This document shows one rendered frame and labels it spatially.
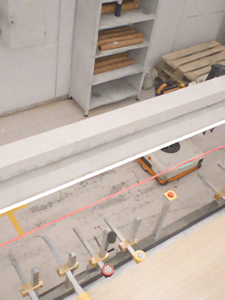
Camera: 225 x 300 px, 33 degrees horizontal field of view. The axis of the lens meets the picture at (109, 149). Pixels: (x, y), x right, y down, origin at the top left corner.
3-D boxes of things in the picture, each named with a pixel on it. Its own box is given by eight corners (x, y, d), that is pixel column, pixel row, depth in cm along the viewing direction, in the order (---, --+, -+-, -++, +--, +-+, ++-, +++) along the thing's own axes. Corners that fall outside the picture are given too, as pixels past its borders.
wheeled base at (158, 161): (125, 150, 462) (129, 134, 445) (164, 135, 493) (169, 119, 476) (161, 188, 425) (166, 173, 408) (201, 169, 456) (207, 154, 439)
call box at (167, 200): (160, 200, 266) (163, 193, 261) (168, 196, 270) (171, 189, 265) (167, 207, 263) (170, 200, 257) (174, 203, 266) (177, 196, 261)
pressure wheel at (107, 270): (97, 275, 257) (99, 266, 249) (107, 269, 261) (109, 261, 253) (104, 285, 253) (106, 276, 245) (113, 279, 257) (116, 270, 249)
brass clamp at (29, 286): (19, 290, 230) (18, 286, 226) (39, 279, 236) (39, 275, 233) (23, 299, 226) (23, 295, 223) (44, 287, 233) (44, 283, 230)
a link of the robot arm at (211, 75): (220, 58, 322) (211, 61, 317) (231, 68, 316) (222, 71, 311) (198, 96, 356) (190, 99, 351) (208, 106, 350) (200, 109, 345)
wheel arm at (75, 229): (72, 230, 277) (72, 227, 274) (76, 228, 279) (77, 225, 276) (105, 279, 253) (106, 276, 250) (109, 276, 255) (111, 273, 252)
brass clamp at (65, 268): (55, 270, 242) (56, 266, 238) (74, 261, 248) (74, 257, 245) (60, 279, 239) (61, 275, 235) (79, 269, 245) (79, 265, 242)
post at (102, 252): (95, 267, 272) (104, 228, 240) (99, 265, 274) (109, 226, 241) (98, 271, 270) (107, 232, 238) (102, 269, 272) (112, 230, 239)
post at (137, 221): (122, 255, 288) (134, 217, 255) (126, 253, 289) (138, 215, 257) (125, 259, 286) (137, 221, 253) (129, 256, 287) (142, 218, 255)
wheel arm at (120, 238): (102, 220, 288) (103, 217, 285) (106, 218, 290) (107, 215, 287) (137, 265, 265) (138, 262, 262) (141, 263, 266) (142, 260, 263)
